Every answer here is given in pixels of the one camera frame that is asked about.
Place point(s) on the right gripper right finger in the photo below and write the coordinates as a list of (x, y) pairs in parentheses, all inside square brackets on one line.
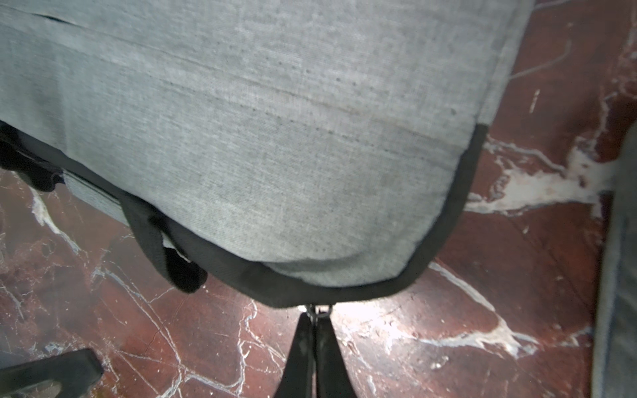
[(332, 375)]

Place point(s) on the grey zippered laptop bag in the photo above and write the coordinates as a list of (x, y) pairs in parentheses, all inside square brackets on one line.
[(302, 152)]

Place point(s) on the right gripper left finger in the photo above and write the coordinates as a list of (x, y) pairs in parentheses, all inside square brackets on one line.
[(297, 378)]

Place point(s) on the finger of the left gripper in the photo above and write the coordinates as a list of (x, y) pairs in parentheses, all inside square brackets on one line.
[(76, 372)]

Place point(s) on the grey laptop sleeve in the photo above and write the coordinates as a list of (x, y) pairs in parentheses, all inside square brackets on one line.
[(614, 356)]

